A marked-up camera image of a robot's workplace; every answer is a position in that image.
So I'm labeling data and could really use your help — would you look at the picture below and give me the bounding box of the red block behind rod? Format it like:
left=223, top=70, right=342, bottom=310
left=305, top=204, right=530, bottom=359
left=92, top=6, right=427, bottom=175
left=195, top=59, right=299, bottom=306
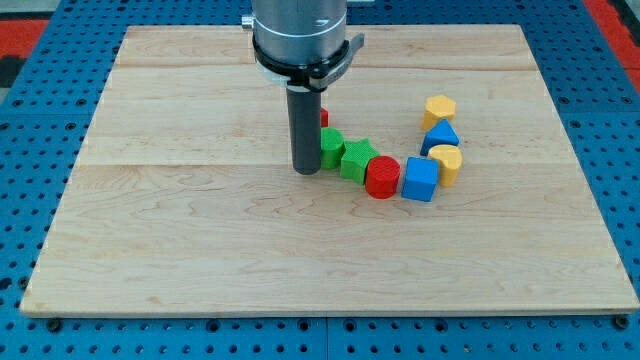
left=321, top=107, right=329, bottom=128

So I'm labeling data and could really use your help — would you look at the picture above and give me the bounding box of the red cylinder block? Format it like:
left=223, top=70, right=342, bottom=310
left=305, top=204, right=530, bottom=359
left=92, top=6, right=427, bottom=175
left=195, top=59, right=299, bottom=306
left=365, top=156, right=401, bottom=199

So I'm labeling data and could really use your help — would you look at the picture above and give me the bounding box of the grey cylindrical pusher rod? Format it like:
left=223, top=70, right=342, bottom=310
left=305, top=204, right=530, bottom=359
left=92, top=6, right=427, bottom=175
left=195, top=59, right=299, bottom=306
left=286, top=89, right=321, bottom=175

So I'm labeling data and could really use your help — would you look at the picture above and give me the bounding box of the yellow hexagon block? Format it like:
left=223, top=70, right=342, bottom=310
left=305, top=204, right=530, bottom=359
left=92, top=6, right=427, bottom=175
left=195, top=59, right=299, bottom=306
left=421, top=95, right=456, bottom=131

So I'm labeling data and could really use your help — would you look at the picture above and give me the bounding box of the black clamp ring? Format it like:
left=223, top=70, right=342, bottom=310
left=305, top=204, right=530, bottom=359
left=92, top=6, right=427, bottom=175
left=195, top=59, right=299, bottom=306
left=251, top=32, right=366, bottom=94

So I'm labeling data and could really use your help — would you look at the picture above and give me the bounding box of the green cylinder block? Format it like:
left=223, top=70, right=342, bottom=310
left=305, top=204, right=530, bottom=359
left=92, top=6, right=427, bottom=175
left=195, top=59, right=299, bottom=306
left=321, top=127, right=344, bottom=169

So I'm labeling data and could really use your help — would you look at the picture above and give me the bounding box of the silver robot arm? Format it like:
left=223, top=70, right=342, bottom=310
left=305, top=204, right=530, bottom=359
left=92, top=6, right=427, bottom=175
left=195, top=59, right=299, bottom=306
left=251, top=0, right=347, bottom=65

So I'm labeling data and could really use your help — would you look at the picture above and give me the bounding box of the yellow heart block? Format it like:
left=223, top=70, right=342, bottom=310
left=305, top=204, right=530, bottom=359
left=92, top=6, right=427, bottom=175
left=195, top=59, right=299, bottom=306
left=428, top=144, right=463, bottom=187

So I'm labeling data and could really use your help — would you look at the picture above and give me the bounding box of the green star block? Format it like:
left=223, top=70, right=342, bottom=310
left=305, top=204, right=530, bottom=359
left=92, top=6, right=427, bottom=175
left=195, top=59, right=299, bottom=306
left=340, top=138, right=379, bottom=185

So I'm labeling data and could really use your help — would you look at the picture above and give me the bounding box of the blue triangle block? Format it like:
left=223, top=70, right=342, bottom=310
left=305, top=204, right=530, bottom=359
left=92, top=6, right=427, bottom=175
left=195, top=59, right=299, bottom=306
left=420, top=119, right=460, bottom=156

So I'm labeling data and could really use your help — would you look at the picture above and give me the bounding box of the blue cube block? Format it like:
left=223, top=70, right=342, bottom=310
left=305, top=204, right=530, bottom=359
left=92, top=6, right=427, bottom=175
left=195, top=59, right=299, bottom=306
left=401, top=157, right=439, bottom=202

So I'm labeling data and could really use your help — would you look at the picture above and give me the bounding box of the wooden board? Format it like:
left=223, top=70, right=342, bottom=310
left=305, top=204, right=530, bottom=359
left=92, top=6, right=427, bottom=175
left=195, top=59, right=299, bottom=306
left=20, top=25, right=639, bottom=318

